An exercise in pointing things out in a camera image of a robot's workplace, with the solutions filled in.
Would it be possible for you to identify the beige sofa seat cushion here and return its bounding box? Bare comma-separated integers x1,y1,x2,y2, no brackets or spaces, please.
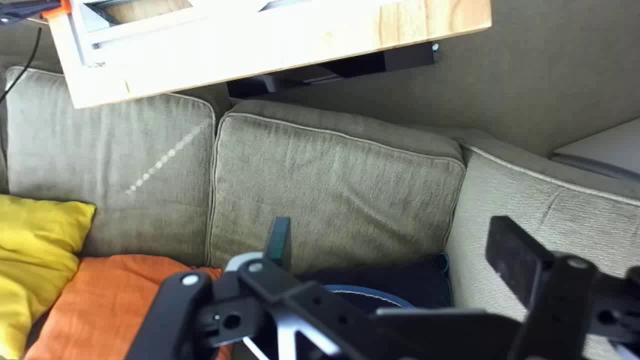
204,99,467,276
2,65,218,269

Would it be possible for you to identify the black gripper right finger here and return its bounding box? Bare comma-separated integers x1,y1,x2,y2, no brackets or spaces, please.
375,217,640,360

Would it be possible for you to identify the thin black cable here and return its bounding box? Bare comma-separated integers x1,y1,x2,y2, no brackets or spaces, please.
0,26,45,106

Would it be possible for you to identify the beige fabric sofa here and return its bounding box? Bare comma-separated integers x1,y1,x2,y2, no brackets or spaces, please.
0,65,640,360

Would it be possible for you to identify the small orange object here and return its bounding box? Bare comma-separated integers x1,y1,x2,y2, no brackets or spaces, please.
38,0,72,22

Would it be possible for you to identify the orange pillow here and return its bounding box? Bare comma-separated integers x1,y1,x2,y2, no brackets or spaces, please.
22,252,236,360

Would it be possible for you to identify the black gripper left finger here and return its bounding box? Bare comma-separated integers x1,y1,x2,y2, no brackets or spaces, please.
125,217,378,360

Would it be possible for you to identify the black pillow with ring print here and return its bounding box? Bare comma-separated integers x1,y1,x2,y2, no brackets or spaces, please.
291,251,455,317

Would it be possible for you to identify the yellow pillow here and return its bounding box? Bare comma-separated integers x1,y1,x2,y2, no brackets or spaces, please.
0,193,97,360

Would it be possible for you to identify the light wooden table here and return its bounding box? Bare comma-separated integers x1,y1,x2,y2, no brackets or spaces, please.
45,0,496,112

